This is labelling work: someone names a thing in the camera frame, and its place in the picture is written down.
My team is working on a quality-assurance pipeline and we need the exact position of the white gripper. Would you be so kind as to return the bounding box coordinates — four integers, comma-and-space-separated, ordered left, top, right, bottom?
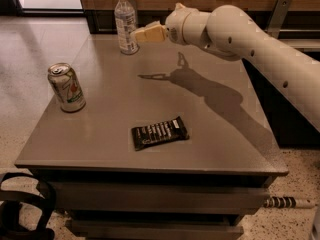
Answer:
133, 3, 199, 45

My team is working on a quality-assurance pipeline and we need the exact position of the grey drawer cabinet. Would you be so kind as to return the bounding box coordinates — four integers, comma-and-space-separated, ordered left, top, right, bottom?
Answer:
17, 36, 287, 240

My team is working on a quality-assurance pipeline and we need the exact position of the striped white stick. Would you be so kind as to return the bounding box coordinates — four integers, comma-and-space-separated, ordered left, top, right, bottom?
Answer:
263, 196, 316, 209

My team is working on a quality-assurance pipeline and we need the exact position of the black snack bar wrapper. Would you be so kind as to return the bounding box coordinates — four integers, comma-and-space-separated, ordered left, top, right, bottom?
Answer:
131, 116, 189, 151

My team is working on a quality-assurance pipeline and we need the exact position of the clear plastic water bottle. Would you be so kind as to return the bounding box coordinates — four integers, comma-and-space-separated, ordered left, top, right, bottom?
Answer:
114, 0, 139, 55

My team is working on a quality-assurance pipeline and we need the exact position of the silver soda can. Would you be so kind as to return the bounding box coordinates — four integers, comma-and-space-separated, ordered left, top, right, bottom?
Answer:
47, 63, 86, 113

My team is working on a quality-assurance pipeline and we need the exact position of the grey metal bracket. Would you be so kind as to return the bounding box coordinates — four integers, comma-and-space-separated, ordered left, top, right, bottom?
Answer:
266, 0, 292, 38

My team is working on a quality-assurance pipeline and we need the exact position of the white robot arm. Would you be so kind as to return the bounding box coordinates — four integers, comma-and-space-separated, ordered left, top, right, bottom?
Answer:
131, 3, 320, 130

